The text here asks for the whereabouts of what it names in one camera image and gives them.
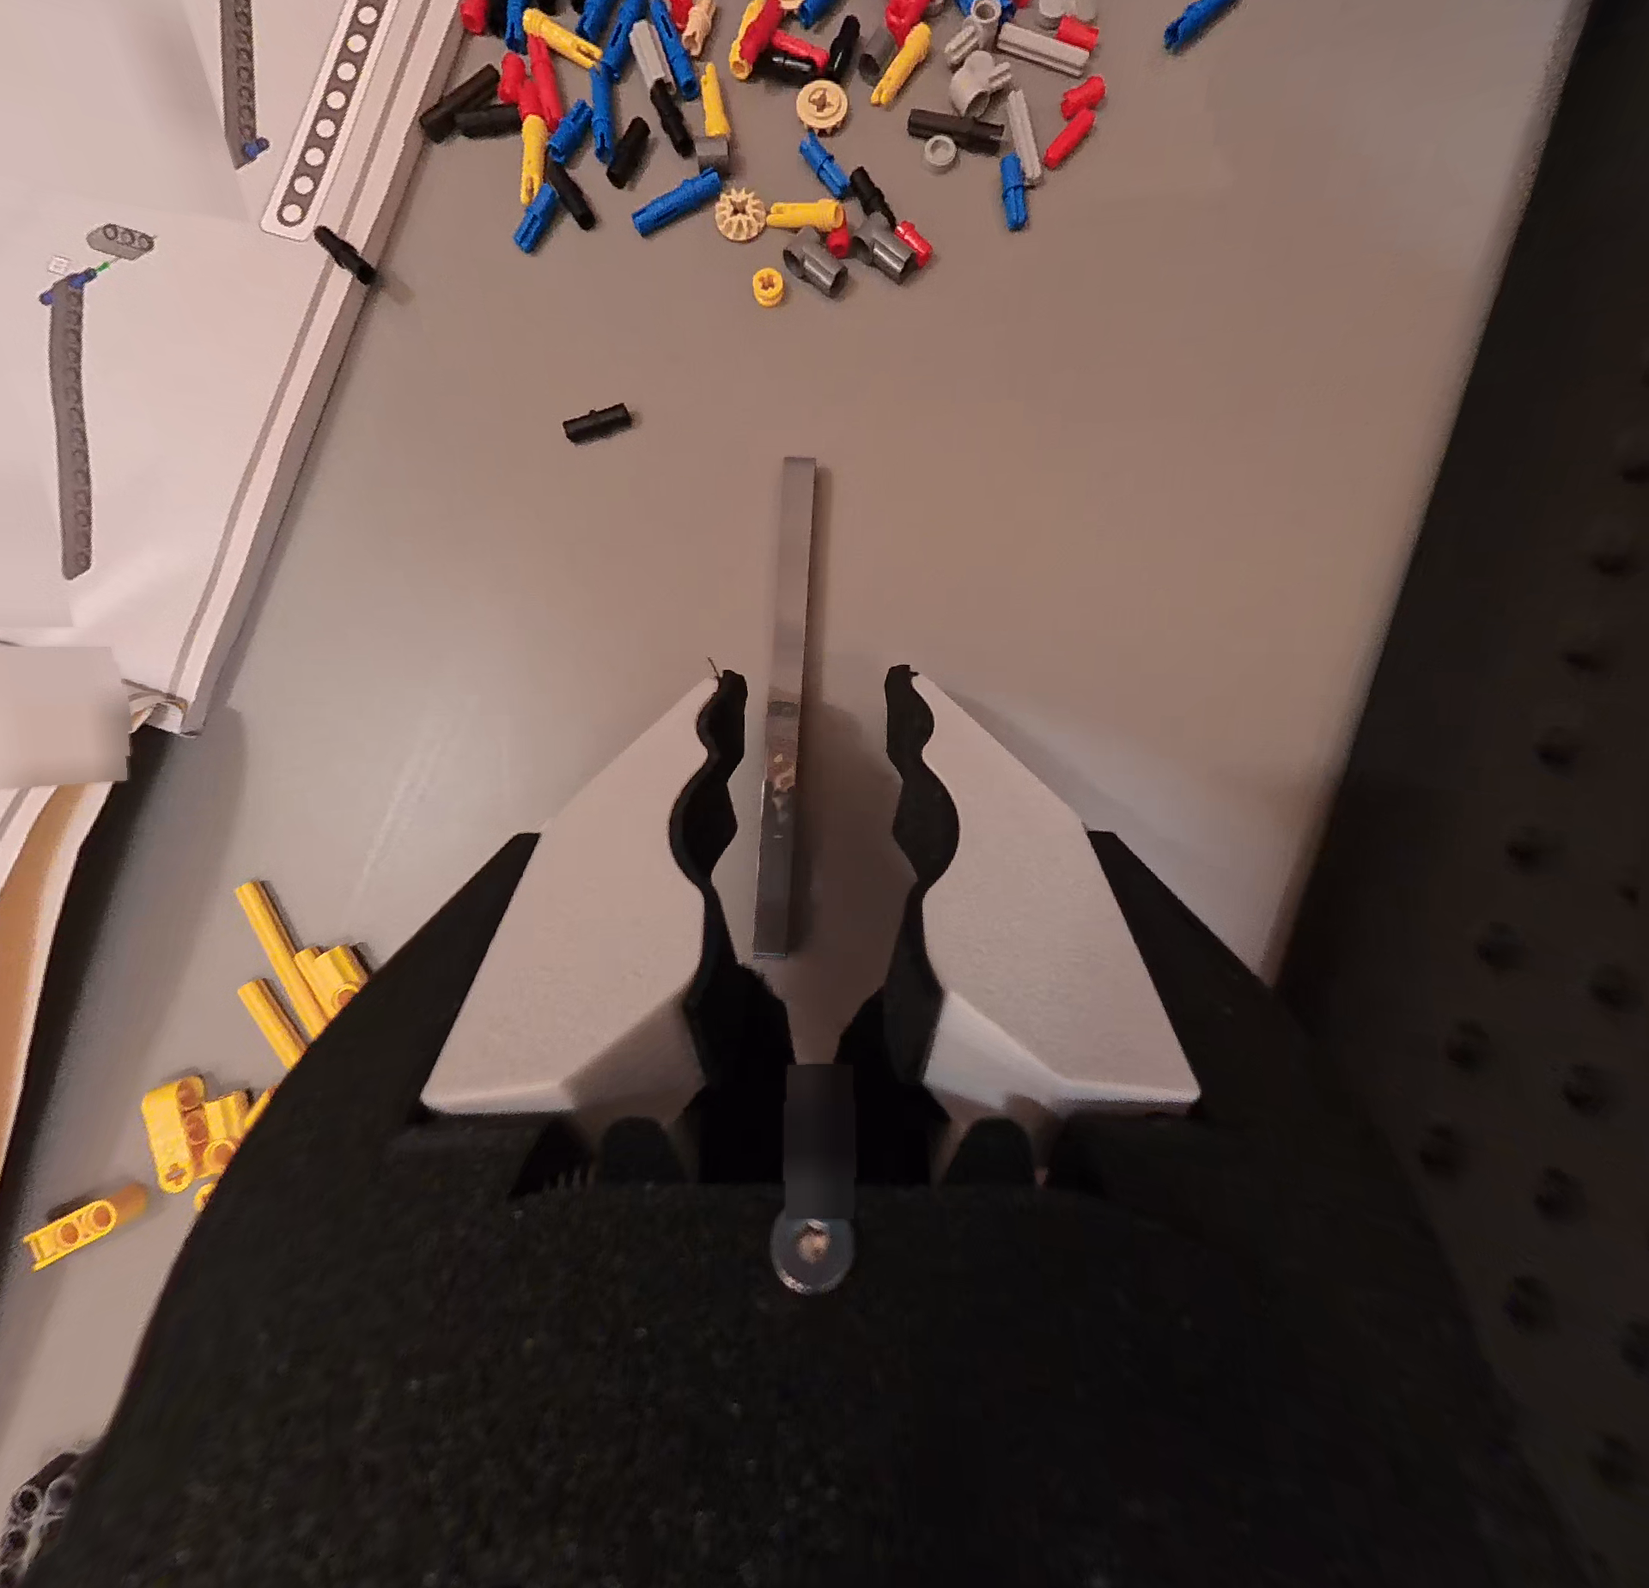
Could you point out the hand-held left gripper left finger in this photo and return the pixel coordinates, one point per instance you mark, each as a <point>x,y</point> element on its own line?
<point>579,983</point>

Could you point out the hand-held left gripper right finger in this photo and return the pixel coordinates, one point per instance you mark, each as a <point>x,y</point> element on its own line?
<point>1044,983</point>

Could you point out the long dark grey bar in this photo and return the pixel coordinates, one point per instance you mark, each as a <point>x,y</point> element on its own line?
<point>785,710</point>

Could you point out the pile of yellow lego pieces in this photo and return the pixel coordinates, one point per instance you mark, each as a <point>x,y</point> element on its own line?
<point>309,969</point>

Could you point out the yellow lego beam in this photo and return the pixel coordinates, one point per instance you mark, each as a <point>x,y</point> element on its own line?
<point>84,1227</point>

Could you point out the black lego pin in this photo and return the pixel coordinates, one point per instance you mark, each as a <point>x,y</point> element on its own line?
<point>596,421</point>
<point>345,255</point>

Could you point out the pile of mixed lego pins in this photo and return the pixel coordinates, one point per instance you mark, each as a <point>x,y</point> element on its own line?
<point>670,202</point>

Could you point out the open instruction booklet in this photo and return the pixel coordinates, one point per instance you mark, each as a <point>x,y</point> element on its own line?
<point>167,389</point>

